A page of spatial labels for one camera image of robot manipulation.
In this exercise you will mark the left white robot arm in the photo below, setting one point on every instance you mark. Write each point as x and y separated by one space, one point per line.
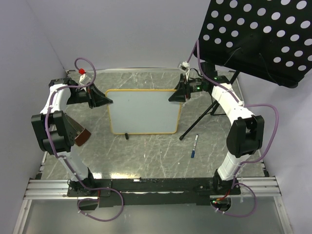
56 135

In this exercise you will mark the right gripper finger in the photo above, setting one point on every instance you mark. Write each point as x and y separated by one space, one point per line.
178 95
181 83

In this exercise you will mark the blue whiteboard marker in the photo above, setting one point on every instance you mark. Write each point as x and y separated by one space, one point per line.
194 146

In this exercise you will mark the yellow framed whiteboard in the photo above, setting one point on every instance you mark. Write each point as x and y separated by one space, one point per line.
143 111

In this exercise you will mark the black perforated music stand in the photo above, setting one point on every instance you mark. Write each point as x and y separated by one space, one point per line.
267 39

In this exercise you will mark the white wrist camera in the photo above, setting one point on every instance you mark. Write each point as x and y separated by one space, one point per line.
85 77
184 67

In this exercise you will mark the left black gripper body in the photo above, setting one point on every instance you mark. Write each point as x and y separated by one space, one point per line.
89 90

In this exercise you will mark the black base crossbar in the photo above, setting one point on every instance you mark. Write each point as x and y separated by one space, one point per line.
153 191

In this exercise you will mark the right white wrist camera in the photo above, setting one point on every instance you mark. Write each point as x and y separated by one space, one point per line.
184 67

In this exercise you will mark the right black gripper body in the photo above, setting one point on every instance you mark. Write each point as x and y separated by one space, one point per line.
193 86

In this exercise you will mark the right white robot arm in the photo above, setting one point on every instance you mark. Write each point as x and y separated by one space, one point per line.
246 133

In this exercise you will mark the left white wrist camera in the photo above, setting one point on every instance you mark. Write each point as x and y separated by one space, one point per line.
85 77

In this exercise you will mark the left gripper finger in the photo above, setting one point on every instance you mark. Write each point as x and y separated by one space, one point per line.
77 96
98 98

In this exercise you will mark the brown whiteboard eraser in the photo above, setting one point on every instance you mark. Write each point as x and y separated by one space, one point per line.
82 134

